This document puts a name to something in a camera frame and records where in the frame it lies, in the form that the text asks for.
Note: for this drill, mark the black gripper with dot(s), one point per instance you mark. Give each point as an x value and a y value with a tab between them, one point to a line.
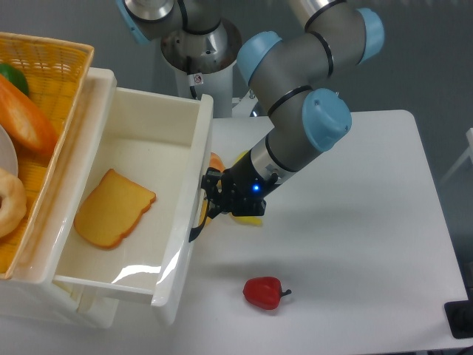
239	190

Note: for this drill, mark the white top drawer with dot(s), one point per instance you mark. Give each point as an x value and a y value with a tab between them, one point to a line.
162	144

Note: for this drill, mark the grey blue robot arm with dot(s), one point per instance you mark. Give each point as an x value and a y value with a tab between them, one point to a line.
281	74

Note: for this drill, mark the white drawer cabinet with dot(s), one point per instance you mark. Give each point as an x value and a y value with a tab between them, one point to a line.
31	292

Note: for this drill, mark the yellow banana toy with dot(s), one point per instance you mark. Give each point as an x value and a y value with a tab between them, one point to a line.
246	220

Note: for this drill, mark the toast slice toy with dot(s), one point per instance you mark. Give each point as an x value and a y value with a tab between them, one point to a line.
112	210

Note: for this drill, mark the red bell pepper toy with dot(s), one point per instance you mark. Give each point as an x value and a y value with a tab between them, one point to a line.
264	292

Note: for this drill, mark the yellow woven basket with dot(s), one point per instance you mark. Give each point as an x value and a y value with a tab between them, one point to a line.
55	71

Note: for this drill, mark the orange baguette toy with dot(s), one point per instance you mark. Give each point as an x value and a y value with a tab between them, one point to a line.
25	122

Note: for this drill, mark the beige bagel toy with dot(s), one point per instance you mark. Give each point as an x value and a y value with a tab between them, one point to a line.
13	202

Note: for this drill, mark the white plate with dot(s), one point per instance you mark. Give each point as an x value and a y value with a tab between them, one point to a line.
8	156

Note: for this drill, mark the green pepper toy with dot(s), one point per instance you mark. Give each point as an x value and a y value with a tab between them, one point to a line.
15	77

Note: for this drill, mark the black device at edge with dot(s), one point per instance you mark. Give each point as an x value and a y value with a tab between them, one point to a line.
459	316

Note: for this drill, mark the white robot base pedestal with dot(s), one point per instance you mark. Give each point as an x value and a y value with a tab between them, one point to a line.
204	65

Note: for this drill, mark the white frame at right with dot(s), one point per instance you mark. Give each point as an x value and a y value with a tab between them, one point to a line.
462	161

